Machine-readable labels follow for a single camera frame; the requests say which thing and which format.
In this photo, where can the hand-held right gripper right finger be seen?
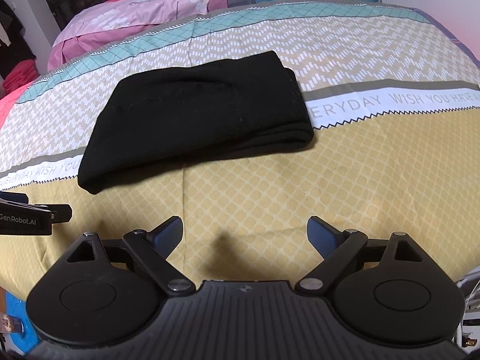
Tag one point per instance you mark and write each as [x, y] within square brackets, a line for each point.
[322, 238]

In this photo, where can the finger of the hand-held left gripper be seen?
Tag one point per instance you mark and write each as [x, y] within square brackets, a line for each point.
[62, 213]

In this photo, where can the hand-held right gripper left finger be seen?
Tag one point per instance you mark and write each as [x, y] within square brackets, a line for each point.
[167, 238]

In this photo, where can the black pants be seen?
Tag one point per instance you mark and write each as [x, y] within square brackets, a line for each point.
[195, 123]

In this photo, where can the patterned bed cover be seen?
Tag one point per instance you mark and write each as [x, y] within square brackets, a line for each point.
[337, 165]

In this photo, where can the pink blanket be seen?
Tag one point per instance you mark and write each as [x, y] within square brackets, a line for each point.
[15, 103]

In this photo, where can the red folded clothes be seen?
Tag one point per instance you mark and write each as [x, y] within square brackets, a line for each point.
[17, 77]

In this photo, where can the white metal rack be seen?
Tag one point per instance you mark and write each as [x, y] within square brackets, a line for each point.
[468, 307]

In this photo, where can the black hanging clothes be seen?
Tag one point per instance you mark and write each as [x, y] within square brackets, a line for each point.
[13, 33]

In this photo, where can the pink striped pillow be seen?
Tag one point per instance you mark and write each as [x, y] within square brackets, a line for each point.
[157, 3]

